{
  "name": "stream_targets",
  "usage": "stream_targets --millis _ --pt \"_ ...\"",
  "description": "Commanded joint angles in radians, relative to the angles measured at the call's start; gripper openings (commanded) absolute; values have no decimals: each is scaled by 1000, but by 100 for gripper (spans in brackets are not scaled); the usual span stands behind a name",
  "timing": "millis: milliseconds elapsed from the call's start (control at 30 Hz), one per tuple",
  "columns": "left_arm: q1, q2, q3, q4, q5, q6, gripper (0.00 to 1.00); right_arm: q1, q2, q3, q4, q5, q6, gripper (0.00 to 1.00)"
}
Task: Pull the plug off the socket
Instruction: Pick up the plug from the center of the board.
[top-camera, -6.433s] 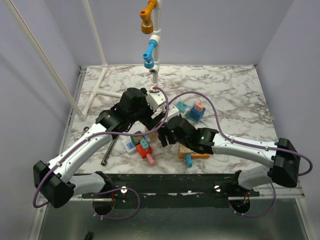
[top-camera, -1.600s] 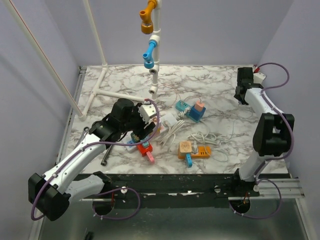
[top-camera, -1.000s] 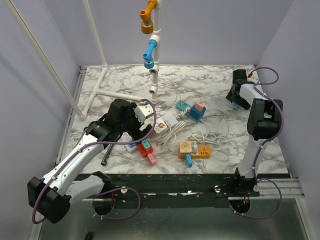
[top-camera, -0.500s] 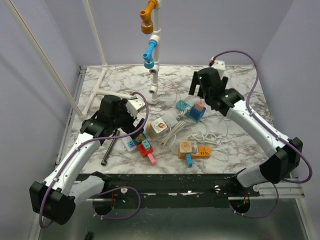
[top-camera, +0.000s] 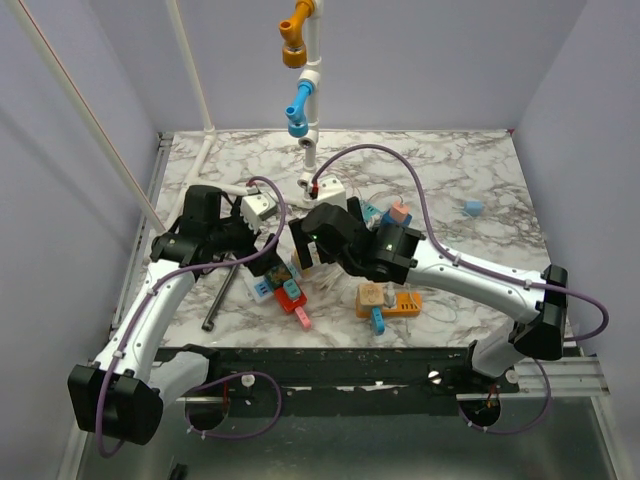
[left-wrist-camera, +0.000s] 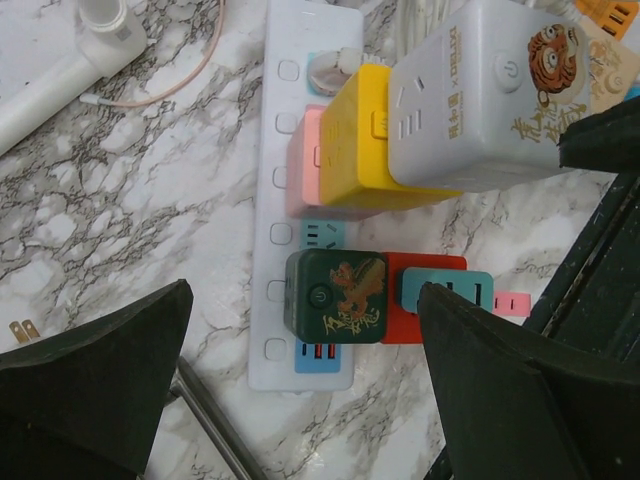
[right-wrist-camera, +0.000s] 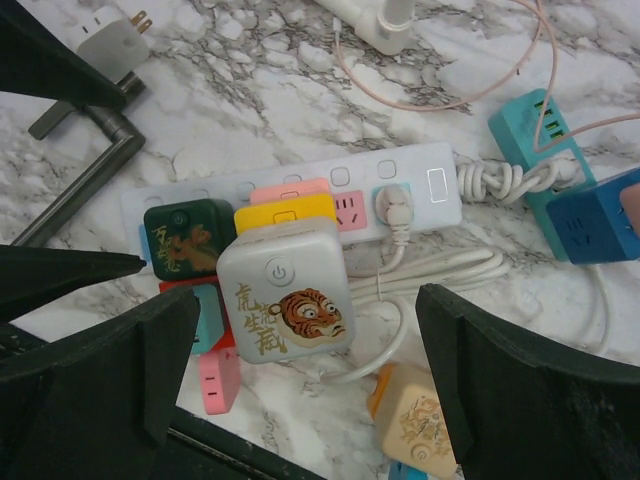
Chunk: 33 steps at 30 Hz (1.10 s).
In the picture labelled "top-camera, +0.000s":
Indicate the white PVC pipe frame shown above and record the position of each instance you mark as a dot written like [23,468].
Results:
[311,72]

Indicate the blue valve fitting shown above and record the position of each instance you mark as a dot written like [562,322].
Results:
[295,112]

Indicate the salmon plug on blue cube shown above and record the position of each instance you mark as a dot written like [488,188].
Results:
[399,212]

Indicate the light blue plug adapter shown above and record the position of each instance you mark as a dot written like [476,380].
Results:
[377,321]

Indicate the dark green tiger cube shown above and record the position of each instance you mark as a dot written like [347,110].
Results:
[277,276]

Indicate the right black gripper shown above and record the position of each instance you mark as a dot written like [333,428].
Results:
[301,239]

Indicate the teal USB power strip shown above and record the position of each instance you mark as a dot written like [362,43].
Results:
[370,213]

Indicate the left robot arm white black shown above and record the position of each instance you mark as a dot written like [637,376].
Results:
[123,392]

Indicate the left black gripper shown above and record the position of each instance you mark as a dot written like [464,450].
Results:
[265,261]

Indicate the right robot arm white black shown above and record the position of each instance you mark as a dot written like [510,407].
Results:
[533,302]

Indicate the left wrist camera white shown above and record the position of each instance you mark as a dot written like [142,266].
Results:
[255,209]

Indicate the teal cube plug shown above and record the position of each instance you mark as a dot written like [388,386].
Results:
[292,289]

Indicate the white long power strip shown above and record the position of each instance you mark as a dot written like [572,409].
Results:
[257,287]

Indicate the red cube socket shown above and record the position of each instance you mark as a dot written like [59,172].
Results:
[287,304]

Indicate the dark blue cube socket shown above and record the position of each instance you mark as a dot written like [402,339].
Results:
[386,220]

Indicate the orange power strip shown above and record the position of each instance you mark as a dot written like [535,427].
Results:
[406,305]

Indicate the wooden cube socket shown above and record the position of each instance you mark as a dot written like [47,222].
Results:
[370,295]

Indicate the pink plug adapter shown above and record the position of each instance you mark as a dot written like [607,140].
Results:
[303,318]

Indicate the orange valve fitting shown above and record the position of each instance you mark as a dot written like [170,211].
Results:
[294,54]

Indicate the small light blue plug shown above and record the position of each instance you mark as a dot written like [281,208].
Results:
[472,208]

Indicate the black mounting rail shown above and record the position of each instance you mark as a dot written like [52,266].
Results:
[329,382]

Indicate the dark metal T-handle tool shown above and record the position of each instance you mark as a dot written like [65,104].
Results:
[209,321]

